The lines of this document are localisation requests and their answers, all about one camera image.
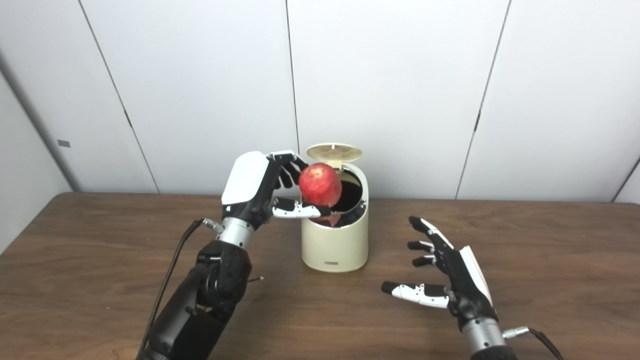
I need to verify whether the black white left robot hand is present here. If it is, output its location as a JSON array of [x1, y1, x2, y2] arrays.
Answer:
[[221, 150, 333, 232]]

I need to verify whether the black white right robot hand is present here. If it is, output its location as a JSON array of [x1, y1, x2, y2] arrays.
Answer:
[[381, 216, 499, 331]]

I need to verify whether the red apple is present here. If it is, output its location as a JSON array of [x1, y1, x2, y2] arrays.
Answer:
[[299, 162, 344, 227]]

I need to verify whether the round cream bin lid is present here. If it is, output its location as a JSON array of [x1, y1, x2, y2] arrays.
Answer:
[[306, 143, 363, 171]]

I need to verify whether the cream-colored bin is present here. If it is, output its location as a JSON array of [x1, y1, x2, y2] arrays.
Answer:
[[301, 162, 370, 273]]

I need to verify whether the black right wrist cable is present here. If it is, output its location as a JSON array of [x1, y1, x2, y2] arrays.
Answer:
[[502, 326, 566, 360]]

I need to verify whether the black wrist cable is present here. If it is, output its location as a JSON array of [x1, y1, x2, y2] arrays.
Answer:
[[502, 326, 566, 360], [136, 218, 224, 360]]

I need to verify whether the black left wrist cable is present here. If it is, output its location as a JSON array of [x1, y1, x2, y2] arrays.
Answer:
[[136, 218, 224, 360]]

